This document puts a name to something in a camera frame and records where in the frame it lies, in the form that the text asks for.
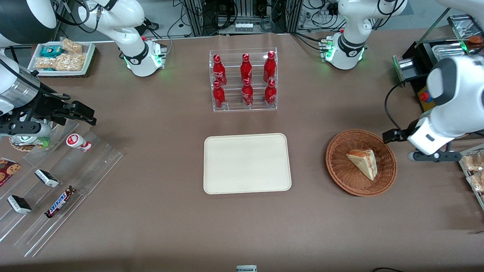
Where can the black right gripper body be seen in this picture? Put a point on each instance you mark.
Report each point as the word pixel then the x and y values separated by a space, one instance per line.
pixel 48 107

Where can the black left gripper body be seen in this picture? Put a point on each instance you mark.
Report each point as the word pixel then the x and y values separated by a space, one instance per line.
pixel 394 135

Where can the triangular sandwich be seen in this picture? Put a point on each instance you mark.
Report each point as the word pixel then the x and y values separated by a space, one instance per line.
pixel 363 161

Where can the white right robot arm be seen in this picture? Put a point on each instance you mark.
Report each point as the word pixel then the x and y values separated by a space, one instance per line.
pixel 136 53

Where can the white snack tray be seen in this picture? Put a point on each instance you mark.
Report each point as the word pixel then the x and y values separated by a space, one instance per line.
pixel 87 56

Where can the brown wicker basket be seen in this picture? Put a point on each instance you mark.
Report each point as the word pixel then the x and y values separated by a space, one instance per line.
pixel 348 177

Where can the grey bread rack tray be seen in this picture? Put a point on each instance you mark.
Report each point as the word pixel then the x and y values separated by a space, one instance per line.
pixel 464 168

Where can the steel insert tray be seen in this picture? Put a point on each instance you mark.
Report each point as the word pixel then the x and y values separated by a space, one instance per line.
pixel 462 27

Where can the cream rectangular tray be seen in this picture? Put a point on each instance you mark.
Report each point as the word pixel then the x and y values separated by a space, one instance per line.
pixel 247 163

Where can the white red yogurt bottle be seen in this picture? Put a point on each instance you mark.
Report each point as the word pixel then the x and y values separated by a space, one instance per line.
pixel 77 142

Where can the green white drink cup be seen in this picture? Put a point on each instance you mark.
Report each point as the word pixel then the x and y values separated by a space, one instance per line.
pixel 42 142

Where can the large peanut brittle pack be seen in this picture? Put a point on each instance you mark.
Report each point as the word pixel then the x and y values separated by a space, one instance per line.
pixel 64 62

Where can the yellow emergency stop box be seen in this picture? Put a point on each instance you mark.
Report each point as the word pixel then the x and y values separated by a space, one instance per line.
pixel 426 99

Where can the clear acrylic stepped display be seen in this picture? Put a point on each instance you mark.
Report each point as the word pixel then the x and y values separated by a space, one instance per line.
pixel 87 170

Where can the small wicker coaster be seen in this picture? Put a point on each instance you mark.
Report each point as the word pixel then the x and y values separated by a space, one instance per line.
pixel 20 147

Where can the teal snack packet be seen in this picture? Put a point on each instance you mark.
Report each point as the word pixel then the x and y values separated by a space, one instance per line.
pixel 51 51

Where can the small peanut brittle pack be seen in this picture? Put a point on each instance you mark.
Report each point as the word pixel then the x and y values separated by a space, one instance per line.
pixel 72 46

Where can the black white snack bar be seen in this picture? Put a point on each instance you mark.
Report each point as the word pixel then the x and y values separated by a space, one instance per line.
pixel 19 204
pixel 46 178

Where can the chocolate chip cookie pack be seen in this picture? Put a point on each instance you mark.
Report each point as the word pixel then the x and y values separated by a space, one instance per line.
pixel 8 170

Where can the packaged bread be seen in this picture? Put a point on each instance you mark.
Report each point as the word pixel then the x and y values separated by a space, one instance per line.
pixel 473 161
pixel 477 182

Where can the Snickers chocolate bar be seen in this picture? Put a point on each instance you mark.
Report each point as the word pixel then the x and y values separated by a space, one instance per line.
pixel 60 202

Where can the black metal appliance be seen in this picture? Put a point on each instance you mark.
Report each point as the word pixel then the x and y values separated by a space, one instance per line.
pixel 418 51

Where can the grey diagonal rod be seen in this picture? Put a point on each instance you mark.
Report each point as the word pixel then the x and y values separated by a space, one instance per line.
pixel 431 28

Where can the red cola bottle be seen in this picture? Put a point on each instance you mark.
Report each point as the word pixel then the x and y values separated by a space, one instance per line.
pixel 219 70
pixel 219 96
pixel 270 93
pixel 247 94
pixel 269 66
pixel 246 68

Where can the clear acrylic bottle rack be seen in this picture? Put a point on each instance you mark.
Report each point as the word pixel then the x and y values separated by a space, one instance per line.
pixel 244 106

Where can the white power strip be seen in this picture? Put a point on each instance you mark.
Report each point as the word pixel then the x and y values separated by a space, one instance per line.
pixel 244 26

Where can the small white grey device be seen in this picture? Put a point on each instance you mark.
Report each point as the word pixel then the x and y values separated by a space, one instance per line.
pixel 246 268

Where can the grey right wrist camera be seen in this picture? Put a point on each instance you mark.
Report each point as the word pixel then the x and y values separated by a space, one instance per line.
pixel 22 128

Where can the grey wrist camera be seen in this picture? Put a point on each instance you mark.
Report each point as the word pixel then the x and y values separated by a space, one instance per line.
pixel 435 156
pixel 22 128

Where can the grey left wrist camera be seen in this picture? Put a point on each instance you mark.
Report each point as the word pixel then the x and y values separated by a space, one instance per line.
pixel 435 156

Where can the aluminium frame rack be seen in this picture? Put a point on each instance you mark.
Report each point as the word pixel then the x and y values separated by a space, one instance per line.
pixel 196 17

